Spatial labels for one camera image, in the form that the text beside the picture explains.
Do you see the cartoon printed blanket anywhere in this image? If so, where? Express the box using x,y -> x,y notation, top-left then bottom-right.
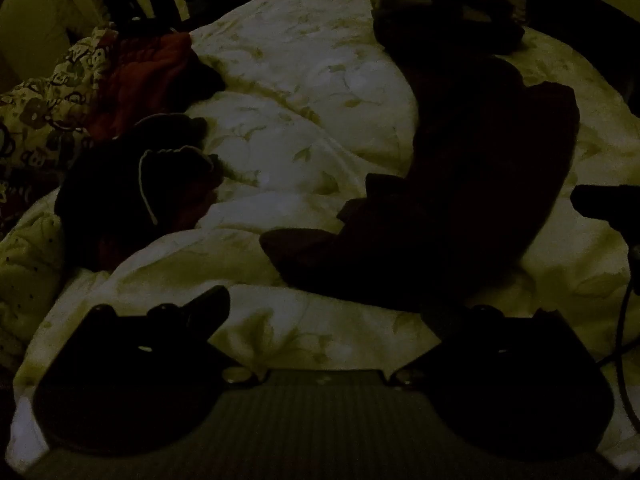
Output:
0,25 -> 121,221

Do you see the white floral duvet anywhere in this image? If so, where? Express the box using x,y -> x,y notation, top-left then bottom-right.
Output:
0,0 -> 640,473

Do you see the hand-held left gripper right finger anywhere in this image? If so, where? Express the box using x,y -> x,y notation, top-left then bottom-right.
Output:
421,304 -> 572,357

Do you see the red quilted cloth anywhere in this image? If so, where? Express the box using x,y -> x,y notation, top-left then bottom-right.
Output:
85,31 -> 226,143

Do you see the black cable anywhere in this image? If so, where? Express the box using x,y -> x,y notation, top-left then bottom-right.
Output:
597,242 -> 640,438

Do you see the small dark garment white trim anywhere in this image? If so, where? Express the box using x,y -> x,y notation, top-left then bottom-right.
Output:
54,112 -> 225,273

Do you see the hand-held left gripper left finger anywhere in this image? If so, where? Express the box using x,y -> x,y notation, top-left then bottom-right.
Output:
85,285 -> 232,361

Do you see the dark maroon garment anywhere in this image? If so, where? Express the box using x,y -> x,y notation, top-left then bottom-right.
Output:
259,52 -> 581,311

